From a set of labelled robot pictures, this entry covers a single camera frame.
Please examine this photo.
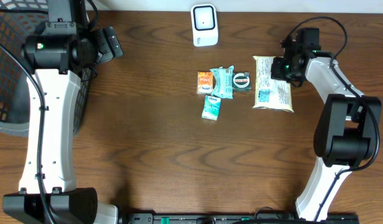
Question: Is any large yellow snack bag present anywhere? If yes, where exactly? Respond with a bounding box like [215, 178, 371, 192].
[252, 55, 294, 113]

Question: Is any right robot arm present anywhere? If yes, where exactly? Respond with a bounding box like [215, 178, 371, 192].
[271, 28, 382, 222]

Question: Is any grey plastic mesh basket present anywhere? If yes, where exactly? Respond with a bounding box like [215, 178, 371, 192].
[0, 0, 97, 137]

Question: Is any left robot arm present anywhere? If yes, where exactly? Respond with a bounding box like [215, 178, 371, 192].
[2, 1, 127, 224]

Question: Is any small orange carton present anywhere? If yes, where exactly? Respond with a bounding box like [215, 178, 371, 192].
[196, 72, 213, 94]

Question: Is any light blue tissue pack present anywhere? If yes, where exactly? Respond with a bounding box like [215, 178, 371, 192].
[201, 95, 221, 121]

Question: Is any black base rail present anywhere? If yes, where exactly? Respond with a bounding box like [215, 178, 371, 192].
[127, 211, 360, 224]

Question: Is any teal snack packet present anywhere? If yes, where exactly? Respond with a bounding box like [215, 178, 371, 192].
[210, 65, 234, 99]

